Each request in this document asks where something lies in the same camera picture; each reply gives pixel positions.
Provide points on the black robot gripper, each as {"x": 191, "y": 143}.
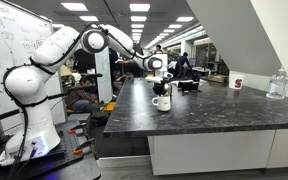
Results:
{"x": 160, "y": 89}

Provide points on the person in black standing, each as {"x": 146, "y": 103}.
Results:
{"x": 158, "y": 49}

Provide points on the seated person in plaid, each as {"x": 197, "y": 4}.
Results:
{"x": 80, "y": 100}

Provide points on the orange handled clamp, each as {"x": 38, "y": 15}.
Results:
{"x": 75, "y": 128}
{"x": 80, "y": 148}

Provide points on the cardboard box on counter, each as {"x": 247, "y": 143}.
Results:
{"x": 219, "y": 78}

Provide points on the black device on counter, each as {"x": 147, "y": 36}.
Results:
{"x": 188, "y": 86}

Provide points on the white pillar panel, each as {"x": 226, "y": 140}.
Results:
{"x": 102, "y": 63}

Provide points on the white cup with red S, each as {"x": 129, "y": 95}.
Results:
{"x": 236, "y": 81}

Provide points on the orange handled clamp lower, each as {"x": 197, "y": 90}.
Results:
{"x": 80, "y": 148}

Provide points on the white ceramic mug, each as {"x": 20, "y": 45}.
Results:
{"x": 162, "y": 103}

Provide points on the person bending over desk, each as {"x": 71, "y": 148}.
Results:
{"x": 180, "y": 63}

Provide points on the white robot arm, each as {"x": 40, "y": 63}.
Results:
{"x": 25, "y": 84}

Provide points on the clear plastic water jug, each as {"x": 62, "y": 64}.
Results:
{"x": 278, "y": 85}

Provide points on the orange handled clamp upper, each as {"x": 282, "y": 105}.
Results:
{"x": 75, "y": 128}

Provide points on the whiteboard on stand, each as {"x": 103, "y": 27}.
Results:
{"x": 21, "y": 33}

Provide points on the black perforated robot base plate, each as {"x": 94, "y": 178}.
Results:
{"x": 59, "y": 157}

